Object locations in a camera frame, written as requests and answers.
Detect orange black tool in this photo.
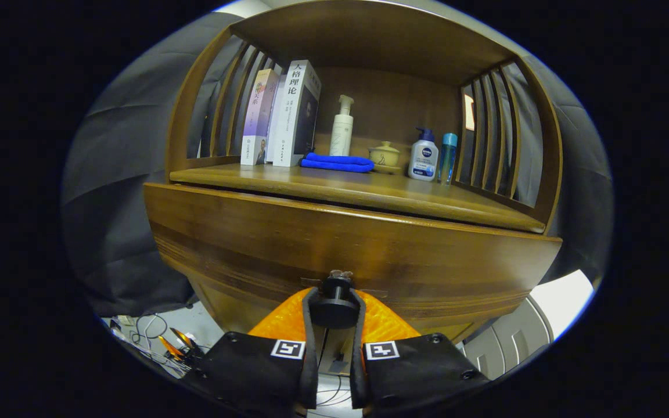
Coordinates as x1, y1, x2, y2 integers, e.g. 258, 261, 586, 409
157, 327, 202, 363

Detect thick white and black book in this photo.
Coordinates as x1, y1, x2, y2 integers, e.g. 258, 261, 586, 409
272, 59, 322, 168

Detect white bottle with blue pump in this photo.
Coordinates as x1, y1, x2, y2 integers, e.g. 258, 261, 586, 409
408, 127, 439, 182

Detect white ribbed plastic object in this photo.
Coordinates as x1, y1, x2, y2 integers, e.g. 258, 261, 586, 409
461, 296, 555, 381

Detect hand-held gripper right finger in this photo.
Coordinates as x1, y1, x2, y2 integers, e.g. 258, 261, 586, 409
349, 289, 492, 418

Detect wooden cabinet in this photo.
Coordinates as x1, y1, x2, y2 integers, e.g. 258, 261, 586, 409
163, 0, 564, 375

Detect teal bottle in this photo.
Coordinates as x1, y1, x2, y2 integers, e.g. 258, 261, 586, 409
438, 133, 459, 185

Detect wooden drawer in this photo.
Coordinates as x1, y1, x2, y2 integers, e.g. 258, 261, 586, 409
143, 182, 563, 343

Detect blue folded cloth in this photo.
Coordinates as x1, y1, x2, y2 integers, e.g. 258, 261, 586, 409
300, 152, 375, 174

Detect yellow lidded teacup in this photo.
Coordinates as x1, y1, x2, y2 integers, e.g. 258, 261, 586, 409
368, 141, 402, 175

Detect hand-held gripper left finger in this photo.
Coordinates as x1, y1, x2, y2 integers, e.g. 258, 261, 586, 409
186, 286, 319, 418

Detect purple book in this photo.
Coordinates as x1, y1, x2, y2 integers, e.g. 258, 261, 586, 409
240, 69, 280, 166

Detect wooden countertop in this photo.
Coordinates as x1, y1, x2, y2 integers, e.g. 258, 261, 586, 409
169, 163, 546, 234

